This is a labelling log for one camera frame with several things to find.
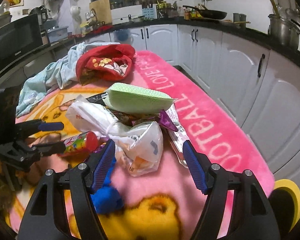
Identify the electric kettle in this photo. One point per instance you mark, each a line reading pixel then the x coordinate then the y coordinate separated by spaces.
pixel 41 14

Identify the blue crumpled wrapper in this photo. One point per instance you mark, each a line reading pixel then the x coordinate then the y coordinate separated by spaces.
pixel 107 199

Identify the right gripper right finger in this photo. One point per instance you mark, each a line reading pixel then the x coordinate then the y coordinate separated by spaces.
pixel 252 216

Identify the wooden cutting board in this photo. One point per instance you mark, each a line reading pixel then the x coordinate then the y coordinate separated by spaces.
pixel 101 10

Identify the red patterned cloth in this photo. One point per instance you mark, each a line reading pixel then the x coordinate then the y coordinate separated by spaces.
pixel 112 62

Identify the white kitchen cabinets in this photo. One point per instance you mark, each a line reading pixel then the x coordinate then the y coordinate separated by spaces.
pixel 240 106

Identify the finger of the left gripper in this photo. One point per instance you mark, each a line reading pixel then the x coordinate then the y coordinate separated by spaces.
pixel 50 126
pixel 50 148

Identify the red colourful snack tube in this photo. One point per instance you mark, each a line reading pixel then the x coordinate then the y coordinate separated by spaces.
pixel 83 143

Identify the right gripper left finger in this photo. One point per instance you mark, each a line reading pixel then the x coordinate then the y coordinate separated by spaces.
pixel 45 215

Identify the black microwave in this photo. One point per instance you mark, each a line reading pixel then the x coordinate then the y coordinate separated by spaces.
pixel 19 38

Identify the light blue cloth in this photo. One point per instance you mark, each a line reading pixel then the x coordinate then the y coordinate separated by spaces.
pixel 55 75

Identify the pink cartoon blanket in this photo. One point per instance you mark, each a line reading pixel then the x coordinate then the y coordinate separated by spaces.
pixel 164 204

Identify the yellow rimmed trash bin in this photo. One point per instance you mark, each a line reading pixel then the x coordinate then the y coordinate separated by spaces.
pixel 285 203

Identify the black wok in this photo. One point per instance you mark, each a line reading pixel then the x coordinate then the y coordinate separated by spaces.
pixel 206 13

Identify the purple candy wrapper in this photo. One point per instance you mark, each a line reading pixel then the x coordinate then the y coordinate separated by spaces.
pixel 161 118

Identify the black green snack wrapper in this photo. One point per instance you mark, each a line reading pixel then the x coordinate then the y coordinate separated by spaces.
pixel 98 99

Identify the steel stock pot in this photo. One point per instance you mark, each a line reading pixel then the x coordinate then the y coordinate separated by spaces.
pixel 285 31

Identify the green mesh sponge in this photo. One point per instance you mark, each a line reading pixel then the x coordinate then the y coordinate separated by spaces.
pixel 132 99

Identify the small steel cup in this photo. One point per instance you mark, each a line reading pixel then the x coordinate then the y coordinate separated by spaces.
pixel 237 17

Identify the white plastic bag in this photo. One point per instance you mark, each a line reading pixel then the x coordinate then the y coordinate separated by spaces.
pixel 138 149

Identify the blue utensil holder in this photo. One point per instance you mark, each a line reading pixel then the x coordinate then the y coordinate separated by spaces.
pixel 150 13

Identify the white printed wrapper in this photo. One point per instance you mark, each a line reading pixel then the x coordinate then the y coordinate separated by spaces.
pixel 177 138

